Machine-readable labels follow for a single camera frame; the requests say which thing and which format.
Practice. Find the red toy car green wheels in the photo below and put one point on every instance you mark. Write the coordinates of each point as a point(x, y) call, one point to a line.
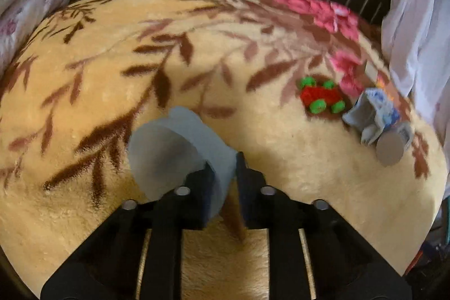
point(321, 96)

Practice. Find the folded pink floral quilt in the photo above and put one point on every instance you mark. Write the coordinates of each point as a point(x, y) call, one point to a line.
point(28, 15)

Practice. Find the orange toy dinosaur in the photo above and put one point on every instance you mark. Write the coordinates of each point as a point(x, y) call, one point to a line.
point(384, 84)

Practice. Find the small grey cylinder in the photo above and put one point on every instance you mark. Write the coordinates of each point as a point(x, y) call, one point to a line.
point(388, 149)

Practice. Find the white sheer curtain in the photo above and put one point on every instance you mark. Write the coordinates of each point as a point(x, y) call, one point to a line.
point(418, 22)

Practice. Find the translucent plastic cup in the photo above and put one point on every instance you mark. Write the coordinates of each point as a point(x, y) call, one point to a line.
point(168, 152)

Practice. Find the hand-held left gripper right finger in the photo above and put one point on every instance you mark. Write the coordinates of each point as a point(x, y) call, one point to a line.
point(244, 198)

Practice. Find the yellow floral plush blanket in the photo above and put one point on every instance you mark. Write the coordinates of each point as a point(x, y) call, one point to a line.
point(105, 40)

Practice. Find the crumpled blue white carton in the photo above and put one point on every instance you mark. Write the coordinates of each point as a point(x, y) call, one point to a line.
point(372, 110)

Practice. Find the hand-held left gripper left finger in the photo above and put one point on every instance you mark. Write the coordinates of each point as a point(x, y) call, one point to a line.
point(205, 196)

